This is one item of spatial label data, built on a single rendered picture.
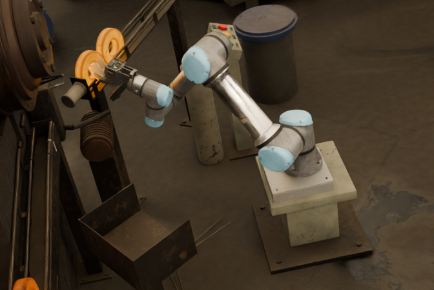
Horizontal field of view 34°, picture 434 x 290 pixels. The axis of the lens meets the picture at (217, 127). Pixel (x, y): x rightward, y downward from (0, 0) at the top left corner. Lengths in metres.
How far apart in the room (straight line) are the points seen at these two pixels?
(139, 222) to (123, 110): 1.71
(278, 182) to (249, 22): 1.12
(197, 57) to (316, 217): 0.81
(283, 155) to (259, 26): 1.16
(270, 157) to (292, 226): 0.40
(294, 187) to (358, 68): 1.41
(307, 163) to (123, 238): 0.81
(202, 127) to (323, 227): 0.76
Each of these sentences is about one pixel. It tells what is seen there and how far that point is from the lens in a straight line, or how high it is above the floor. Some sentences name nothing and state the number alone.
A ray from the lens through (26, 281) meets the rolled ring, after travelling 1.94.
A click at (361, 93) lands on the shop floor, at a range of 3.70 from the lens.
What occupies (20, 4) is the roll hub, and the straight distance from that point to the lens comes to 2.18.
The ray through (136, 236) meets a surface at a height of 0.60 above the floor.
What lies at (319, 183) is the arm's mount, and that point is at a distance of 2.63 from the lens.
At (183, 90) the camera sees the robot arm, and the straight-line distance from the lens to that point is 2.77.
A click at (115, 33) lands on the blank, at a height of 0.77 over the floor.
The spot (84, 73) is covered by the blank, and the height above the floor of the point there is 0.72.
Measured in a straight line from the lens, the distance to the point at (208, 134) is 3.23.
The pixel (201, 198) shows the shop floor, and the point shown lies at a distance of 3.17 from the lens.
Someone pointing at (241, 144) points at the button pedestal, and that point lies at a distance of 3.36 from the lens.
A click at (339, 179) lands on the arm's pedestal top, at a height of 0.30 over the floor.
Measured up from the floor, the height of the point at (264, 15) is 0.43.
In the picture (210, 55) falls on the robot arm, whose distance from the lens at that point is 2.44.
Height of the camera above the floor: 2.07
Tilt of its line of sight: 35 degrees down
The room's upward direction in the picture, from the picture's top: 10 degrees counter-clockwise
